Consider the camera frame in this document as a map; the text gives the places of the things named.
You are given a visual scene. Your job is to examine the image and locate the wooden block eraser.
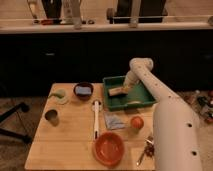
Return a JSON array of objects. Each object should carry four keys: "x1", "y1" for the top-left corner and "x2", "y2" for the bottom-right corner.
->
[{"x1": 108, "y1": 87, "x2": 125, "y2": 97}]

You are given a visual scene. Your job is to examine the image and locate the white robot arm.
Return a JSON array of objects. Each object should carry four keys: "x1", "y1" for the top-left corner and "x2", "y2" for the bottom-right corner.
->
[{"x1": 124, "y1": 58, "x2": 203, "y2": 171}]

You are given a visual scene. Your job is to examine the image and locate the green plastic tray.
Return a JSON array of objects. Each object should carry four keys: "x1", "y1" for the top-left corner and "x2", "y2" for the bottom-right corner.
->
[{"x1": 103, "y1": 76, "x2": 156, "y2": 111}]

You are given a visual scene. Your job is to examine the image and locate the orange tomato toy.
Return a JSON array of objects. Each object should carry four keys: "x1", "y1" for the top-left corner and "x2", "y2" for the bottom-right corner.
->
[{"x1": 130, "y1": 116, "x2": 144, "y2": 130}]

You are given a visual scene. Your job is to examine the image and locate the blue grey cloth packet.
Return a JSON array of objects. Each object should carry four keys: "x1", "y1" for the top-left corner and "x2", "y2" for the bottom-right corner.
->
[{"x1": 104, "y1": 113, "x2": 125, "y2": 130}]

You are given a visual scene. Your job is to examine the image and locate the dark brown bowl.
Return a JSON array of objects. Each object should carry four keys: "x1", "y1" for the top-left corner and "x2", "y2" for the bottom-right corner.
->
[{"x1": 73, "y1": 82, "x2": 94, "y2": 101}]

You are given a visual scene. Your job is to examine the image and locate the blue sponge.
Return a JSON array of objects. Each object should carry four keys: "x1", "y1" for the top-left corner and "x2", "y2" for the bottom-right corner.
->
[{"x1": 75, "y1": 86, "x2": 91, "y2": 95}]

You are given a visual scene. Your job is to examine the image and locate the orange plastic bowl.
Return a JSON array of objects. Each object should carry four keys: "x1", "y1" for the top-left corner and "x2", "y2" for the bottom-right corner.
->
[{"x1": 92, "y1": 132, "x2": 125, "y2": 167}]

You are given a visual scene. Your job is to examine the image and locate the red grape bunch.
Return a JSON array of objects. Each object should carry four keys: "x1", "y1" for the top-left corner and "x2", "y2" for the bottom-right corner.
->
[{"x1": 146, "y1": 139, "x2": 154, "y2": 157}]

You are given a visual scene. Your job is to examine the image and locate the metal fork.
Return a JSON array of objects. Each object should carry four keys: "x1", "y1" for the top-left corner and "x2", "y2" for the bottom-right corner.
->
[{"x1": 135, "y1": 133, "x2": 155, "y2": 166}]

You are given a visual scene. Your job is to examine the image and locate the green pear toy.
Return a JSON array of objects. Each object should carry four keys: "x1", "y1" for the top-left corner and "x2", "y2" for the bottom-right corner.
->
[{"x1": 49, "y1": 89, "x2": 66, "y2": 99}]

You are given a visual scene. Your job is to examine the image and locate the metal cup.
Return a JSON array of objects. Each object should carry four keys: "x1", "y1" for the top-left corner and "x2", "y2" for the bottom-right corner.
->
[{"x1": 45, "y1": 109, "x2": 59, "y2": 126}]

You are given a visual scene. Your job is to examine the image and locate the black office chair base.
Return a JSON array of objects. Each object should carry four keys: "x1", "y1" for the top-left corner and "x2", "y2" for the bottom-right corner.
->
[{"x1": 0, "y1": 102, "x2": 32, "y2": 144}]

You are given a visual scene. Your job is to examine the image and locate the white handled brush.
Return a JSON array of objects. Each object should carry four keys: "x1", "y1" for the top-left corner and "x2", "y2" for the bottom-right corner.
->
[{"x1": 92, "y1": 100, "x2": 101, "y2": 139}]

